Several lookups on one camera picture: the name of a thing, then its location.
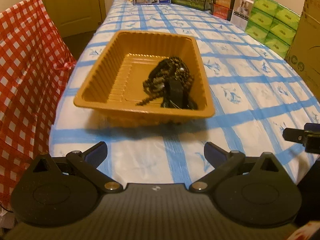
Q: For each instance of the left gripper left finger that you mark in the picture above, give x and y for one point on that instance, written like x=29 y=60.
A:
x=96 y=154

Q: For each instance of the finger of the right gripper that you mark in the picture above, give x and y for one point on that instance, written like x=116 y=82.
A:
x=309 y=137

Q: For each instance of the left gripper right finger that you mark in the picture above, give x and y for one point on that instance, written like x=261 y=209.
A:
x=215 y=155

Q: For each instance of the black strap watch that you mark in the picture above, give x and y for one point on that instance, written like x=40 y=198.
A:
x=177 y=97

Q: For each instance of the gold plastic tray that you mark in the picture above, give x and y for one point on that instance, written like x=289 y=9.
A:
x=147 y=79

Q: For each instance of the large cardboard box right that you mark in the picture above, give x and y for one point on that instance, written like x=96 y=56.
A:
x=303 y=55

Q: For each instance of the red white checked cloth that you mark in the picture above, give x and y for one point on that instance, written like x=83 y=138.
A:
x=35 y=67

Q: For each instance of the green tissue pack bundle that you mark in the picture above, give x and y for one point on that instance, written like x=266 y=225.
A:
x=273 y=25

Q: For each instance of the red gift box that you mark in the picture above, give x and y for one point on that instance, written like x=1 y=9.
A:
x=221 y=12

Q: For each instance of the white portrait box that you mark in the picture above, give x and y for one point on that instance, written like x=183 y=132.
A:
x=241 y=12

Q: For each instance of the brown wooden door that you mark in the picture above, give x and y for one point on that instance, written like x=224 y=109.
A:
x=73 y=17

